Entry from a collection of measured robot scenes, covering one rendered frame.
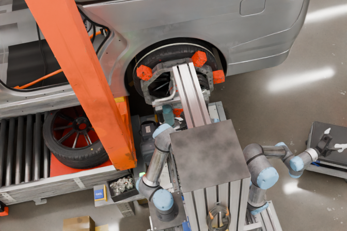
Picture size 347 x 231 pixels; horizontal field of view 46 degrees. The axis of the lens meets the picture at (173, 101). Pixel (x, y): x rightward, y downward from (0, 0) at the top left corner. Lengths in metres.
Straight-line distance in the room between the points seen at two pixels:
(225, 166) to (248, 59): 1.78
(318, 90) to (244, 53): 1.30
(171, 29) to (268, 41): 0.76
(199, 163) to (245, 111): 2.53
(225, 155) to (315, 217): 2.20
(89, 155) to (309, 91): 2.18
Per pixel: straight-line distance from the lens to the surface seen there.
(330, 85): 4.29
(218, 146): 1.55
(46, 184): 3.56
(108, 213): 3.71
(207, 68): 3.07
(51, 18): 1.92
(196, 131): 1.58
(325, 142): 2.47
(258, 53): 3.18
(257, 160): 2.15
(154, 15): 2.66
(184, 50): 2.95
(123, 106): 3.33
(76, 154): 3.42
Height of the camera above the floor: 3.41
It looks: 56 degrees down
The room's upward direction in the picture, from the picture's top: 11 degrees counter-clockwise
